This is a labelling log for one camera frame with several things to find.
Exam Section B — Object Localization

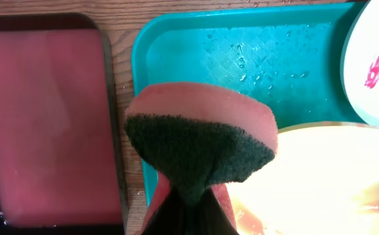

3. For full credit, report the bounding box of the yellow-green rimmed plate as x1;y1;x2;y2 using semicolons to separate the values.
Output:
227;122;379;235

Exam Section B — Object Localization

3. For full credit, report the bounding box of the teal plastic tray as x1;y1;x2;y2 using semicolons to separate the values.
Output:
131;1;373;208

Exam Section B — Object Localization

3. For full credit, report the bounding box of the light blue plate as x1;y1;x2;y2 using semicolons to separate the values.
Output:
340;0;379;127

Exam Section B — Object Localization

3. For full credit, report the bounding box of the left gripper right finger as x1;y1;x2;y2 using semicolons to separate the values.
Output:
189;189;239;235

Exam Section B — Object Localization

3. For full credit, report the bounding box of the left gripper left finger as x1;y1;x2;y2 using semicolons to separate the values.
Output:
140;187;190;235

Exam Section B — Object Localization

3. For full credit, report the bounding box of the black red-lined tray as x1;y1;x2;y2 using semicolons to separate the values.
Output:
0;12;126;234

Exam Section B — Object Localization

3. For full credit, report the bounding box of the green pink sponge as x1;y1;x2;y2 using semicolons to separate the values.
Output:
124;82;278;234

